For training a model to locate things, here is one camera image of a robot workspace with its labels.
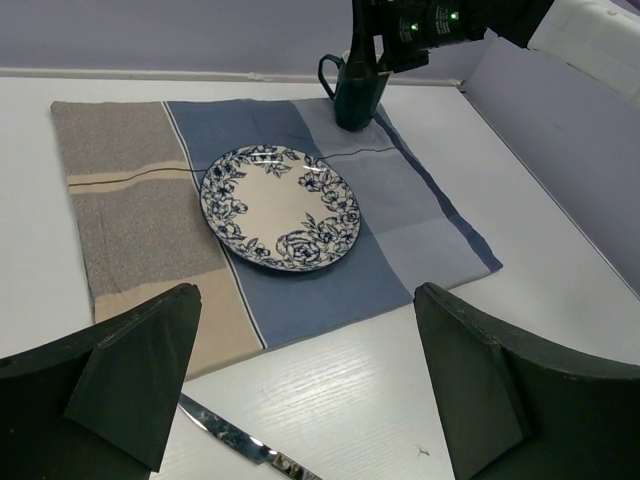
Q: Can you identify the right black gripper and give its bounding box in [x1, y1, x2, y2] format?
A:
[347, 0, 552, 82]

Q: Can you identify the dark green mug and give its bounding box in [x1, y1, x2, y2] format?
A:
[317, 54, 390, 132]

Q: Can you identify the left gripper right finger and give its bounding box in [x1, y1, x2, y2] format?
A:
[414, 283, 639, 479]

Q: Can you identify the blue beige checked cloth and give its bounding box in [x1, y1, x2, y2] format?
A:
[50, 98, 501, 377]

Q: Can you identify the steel table knife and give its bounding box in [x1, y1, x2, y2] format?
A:
[178, 393, 321, 480]

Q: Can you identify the aluminium table edge rail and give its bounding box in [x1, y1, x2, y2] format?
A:
[0, 67, 466, 90]

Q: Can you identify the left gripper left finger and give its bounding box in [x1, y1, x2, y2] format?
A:
[1, 283, 202, 479]

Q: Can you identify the blue floral ceramic plate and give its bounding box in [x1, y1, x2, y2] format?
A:
[200, 144, 361, 272]

